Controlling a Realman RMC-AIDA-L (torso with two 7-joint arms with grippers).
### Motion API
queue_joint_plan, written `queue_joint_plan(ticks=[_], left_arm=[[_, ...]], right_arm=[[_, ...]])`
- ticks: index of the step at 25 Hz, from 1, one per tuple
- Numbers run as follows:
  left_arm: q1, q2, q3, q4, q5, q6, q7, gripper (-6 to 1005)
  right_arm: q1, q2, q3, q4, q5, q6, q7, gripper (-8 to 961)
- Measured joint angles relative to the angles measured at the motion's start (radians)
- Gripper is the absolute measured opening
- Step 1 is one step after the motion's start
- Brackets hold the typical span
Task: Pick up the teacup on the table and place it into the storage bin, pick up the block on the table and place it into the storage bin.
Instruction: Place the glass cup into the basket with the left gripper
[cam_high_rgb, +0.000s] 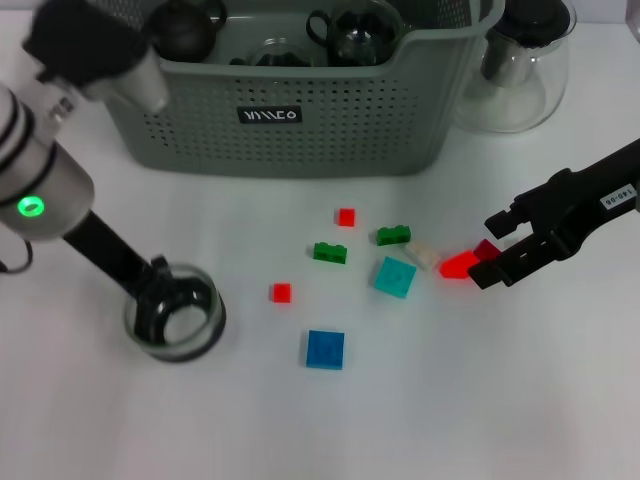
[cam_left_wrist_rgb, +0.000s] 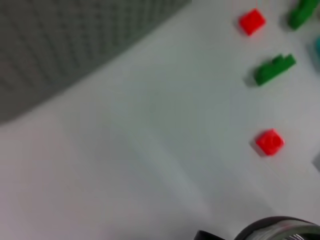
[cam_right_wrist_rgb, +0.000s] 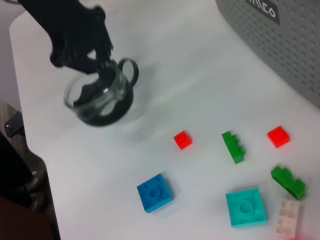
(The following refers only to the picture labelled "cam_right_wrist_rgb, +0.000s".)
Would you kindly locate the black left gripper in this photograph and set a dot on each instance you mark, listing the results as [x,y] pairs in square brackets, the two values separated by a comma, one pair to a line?
[72,27]

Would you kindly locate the glass teacup with black base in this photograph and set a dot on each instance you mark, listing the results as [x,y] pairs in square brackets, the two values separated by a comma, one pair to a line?
[105,112]

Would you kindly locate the small red square block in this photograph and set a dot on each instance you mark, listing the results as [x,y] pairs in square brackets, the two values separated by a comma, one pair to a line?
[183,140]
[278,136]

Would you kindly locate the blue square toy block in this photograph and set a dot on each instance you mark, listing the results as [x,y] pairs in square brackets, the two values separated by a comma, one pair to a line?
[155,193]

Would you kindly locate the grey-green perforated storage bin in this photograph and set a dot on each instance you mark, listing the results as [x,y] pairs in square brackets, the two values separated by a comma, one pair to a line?
[287,50]

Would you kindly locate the teal square toy block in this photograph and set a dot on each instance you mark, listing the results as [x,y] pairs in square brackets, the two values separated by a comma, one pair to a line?
[246,207]

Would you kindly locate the green toy brick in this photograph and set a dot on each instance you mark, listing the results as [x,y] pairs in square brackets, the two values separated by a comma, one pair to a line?
[232,147]
[287,182]

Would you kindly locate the white toy brick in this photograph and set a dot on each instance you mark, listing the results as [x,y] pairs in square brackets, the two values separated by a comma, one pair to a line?
[287,217]

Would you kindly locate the black table bracket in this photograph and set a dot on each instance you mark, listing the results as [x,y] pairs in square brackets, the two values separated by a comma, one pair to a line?
[15,125]

